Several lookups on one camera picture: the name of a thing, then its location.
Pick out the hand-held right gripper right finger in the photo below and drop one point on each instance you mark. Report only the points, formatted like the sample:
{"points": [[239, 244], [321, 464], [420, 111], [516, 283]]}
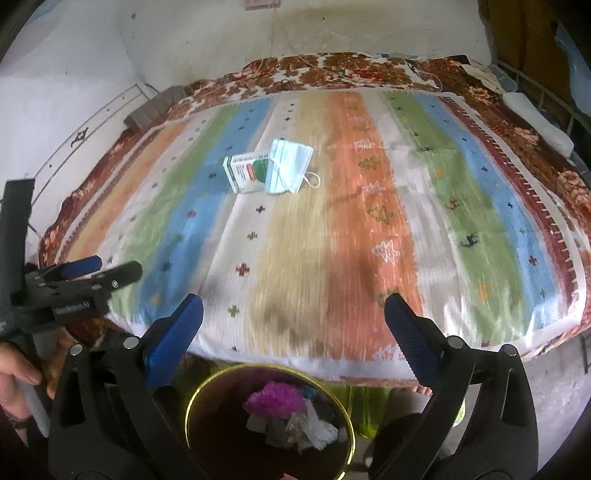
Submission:
{"points": [[411, 341]]}

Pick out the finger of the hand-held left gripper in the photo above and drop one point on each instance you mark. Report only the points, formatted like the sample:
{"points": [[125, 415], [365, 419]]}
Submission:
{"points": [[124, 274], [81, 266]]}

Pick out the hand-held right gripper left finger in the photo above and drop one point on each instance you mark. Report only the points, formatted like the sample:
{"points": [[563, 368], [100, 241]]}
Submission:
{"points": [[175, 341]]}

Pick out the dark bin with gold rim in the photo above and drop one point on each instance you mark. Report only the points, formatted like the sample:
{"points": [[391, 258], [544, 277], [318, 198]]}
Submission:
{"points": [[217, 443]]}

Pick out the pink wrapper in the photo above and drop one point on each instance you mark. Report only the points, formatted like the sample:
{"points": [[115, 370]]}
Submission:
{"points": [[272, 399]]}

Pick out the white plastic wrapper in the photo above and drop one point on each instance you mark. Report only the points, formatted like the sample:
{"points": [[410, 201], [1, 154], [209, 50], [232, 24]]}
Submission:
{"points": [[321, 431]]}

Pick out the clear plastic bag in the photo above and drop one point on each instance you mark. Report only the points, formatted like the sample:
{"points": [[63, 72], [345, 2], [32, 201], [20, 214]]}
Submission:
{"points": [[286, 429]]}

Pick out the person's left hand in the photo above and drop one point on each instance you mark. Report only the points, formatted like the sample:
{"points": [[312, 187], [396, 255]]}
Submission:
{"points": [[18, 369]]}

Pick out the striped printed mat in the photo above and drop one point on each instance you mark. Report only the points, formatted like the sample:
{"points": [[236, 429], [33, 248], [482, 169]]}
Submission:
{"points": [[300, 254]]}

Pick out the white green red carton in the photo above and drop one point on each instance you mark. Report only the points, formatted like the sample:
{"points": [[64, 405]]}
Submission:
{"points": [[240, 173]]}

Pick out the grey folded cloth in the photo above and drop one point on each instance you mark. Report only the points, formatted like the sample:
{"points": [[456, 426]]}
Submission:
{"points": [[152, 108]]}

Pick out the blue face mask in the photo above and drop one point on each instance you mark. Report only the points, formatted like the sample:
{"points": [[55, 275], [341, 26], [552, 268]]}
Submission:
{"points": [[288, 166]]}

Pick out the white pillow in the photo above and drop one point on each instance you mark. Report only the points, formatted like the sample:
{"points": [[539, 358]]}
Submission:
{"points": [[540, 122]]}

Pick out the red floral blanket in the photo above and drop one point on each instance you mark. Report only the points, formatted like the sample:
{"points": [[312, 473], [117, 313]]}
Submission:
{"points": [[323, 74]]}

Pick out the blue cloth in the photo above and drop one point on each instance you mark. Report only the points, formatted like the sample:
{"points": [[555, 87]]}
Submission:
{"points": [[577, 64]]}

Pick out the brown wooden cabinet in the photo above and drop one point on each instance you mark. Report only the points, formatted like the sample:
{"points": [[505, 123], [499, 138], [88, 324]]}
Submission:
{"points": [[517, 32]]}

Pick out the metal bed frame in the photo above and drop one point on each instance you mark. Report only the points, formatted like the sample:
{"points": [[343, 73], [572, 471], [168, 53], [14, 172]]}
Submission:
{"points": [[571, 127]]}

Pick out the wall socket board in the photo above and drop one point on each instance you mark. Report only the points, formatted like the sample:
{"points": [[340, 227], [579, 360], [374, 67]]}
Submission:
{"points": [[263, 4]]}

